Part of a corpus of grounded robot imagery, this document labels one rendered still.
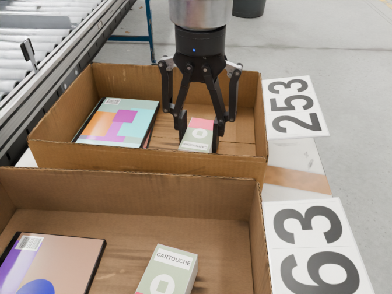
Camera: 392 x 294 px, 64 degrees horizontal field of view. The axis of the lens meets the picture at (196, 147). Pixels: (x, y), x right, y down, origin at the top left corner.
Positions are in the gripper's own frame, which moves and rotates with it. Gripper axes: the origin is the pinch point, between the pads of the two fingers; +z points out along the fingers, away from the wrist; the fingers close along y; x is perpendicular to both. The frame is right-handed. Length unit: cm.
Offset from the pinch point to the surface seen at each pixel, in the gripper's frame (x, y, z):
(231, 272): 23.2, -10.1, 4.3
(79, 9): -79, 71, 5
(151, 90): -15.0, 15.1, 1.4
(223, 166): 10.3, -6.3, -2.6
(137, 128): -1.1, 12.9, 1.8
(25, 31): -51, 77, 6
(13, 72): -22, 59, 5
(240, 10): -318, 28, 72
